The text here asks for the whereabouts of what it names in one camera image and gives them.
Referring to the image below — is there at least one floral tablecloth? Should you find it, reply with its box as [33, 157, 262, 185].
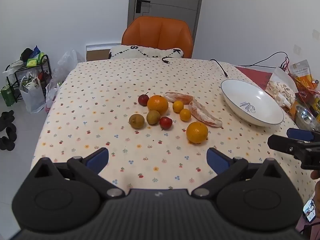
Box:
[30, 57, 320, 205]

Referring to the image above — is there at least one red paper sheet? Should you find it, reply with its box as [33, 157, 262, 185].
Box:
[235, 66, 273, 92]

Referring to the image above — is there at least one white cushion with black letters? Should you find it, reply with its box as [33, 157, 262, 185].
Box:
[108, 44, 185, 60]

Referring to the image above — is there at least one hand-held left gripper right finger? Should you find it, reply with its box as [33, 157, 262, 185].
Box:
[192, 147, 290, 198]

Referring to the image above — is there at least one person's right forearm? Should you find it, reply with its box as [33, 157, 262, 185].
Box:
[314, 180, 320, 222]

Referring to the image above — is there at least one red and white plastic bag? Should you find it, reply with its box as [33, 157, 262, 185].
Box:
[44, 82, 60, 113]

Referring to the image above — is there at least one small kumquat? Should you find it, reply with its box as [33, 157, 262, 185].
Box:
[179, 108, 192, 122]
[172, 100, 184, 113]

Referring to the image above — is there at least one yellow can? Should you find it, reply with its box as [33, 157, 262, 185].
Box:
[310, 96, 320, 120]

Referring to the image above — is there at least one white framed cork board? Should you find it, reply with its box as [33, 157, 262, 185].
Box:
[85, 44, 120, 62]

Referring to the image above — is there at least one black cable with metal plug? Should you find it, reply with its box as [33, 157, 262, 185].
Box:
[210, 59, 228, 78]

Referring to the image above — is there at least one black slipper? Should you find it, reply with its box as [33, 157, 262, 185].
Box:
[0, 126, 17, 151]
[0, 110, 15, 132]

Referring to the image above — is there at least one large orange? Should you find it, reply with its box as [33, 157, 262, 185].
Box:
[186, 121, 209, 144]
[147, 94, 169, 116]

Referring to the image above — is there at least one orange chair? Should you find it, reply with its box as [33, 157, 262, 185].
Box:
[121, 16, 194, 58]

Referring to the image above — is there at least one long thin black cable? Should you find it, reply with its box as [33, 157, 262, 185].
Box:
[246, 52, 289, 68]

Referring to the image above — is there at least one black metal rack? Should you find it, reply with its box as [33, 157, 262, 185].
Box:
[5, 54, 52, 103]

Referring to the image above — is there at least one steel bowl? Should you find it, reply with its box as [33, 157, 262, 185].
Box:
[295, 105, 320, 131]

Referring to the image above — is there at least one brownish green round fruit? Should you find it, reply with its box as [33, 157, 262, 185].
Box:
[129, 114, 145, 129]
[146, 110, 161, 125]

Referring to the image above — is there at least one black door handle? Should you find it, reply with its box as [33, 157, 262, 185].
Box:
[136, 0, 151, 14]

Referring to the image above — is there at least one white plastic shopping bag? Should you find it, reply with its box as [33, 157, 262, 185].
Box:
[19, 76, 46, 114]

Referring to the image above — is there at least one peeled pomelo segment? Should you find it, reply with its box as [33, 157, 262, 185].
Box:
[188, 99, 223, 127]
[164, 92, 194, 105]

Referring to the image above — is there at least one orange snack pouch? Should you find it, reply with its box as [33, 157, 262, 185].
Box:
[290, 59, 313, 83]

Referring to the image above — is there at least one white bag of nougat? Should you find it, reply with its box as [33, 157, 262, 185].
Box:
[265, 67, 298, 108]

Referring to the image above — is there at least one smartphone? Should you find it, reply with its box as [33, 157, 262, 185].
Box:
[302, 199, 317, 223]

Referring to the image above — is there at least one white plate with blue rim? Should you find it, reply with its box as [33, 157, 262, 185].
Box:
[220, 79, 285, 127]

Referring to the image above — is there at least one green packet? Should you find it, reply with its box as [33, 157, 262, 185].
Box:
[26, 52, 45, 67]

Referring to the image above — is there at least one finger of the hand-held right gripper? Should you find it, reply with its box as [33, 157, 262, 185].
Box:
[286, 127, 320, 143]
[267, 134, 305, 159]

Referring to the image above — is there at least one clear plastic bag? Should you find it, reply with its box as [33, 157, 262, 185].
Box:
[51, 49, 85, 85]

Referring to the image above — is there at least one small red fruit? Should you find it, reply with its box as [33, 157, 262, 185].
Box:
[159, 116, 173, 130]
[138, 93, 150, 106]

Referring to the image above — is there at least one red wire basket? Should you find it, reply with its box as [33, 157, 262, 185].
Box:
[287, 72, 320, 103]

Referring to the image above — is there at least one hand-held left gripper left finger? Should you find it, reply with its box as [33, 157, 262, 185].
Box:
[30, 147, 125, 199]

